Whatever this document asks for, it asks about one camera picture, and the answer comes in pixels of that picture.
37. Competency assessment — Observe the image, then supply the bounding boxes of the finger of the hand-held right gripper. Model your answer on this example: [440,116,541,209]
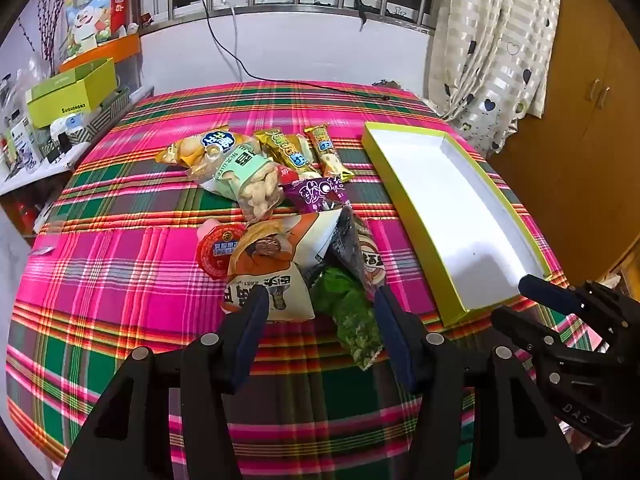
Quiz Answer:
[518,275,640,346]
[491,306,621,381]

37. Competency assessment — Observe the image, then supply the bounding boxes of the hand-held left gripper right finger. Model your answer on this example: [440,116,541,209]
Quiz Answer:
[372,285,583,480]

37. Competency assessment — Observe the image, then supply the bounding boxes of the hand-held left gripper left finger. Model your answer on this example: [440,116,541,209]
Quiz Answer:
[59,285,271,480]

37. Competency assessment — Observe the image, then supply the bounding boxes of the green snack packet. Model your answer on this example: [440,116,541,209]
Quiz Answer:
[310,267,386,371]

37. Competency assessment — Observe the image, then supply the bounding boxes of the orange white bread packet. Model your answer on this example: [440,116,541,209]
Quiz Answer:
[220,212,341,322]

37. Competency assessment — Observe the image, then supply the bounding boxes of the red jelly cup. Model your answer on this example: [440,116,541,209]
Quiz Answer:
[196,220,248,281]

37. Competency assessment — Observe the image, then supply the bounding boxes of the dark grey snack packet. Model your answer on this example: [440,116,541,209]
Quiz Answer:
[320,207,366,281]

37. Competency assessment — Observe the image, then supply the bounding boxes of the green-rimmed white box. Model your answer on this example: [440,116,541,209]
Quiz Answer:
[361,121,555,327]

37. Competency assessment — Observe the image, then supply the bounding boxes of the mint green peanut packet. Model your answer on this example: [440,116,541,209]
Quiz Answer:
[200,147,283,223]

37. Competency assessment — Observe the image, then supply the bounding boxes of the purple snack packet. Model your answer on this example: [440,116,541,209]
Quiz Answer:
[280,172,351,211]

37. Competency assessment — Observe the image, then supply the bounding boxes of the gold cheese-print bar packet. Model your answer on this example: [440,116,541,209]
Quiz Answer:
[254,129,321,181]

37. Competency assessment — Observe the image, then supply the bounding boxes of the yellow biscuit packet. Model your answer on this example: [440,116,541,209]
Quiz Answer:
[154,126,258,171]

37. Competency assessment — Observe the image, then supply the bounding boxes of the gold orange-ended bar packet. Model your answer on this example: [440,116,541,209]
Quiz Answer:
[305,125,355,178]

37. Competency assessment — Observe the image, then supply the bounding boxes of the pink green plaid cloth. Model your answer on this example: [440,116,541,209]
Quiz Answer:
[5,80,596,480]

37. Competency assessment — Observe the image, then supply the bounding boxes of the wooden wardrobe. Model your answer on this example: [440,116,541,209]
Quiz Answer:
[487,0,640,286]

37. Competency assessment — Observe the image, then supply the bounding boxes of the cream heart-print curtain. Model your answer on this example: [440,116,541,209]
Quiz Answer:
[425,0,563,156]

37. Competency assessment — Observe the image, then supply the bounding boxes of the striped storage box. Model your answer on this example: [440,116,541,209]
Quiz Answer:
[37,87,133,156]

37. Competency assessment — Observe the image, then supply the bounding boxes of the orange-lidded clear container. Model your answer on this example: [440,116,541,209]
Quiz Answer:
[59,34,143,91]

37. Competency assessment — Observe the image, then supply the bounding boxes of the black hook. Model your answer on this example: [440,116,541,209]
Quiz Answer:
[352,0,381,31]

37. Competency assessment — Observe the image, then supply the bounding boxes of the colourful cartoon gift box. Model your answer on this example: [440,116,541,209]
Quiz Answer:
[60,0,136,61]

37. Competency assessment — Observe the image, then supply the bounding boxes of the purple flower branches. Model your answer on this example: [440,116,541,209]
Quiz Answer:
[15,0,81,73]

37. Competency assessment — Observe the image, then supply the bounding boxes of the black cable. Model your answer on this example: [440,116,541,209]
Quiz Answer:
[202,0,391,100]

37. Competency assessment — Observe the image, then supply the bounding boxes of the white cable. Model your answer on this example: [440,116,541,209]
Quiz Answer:
[226,2,261,81]

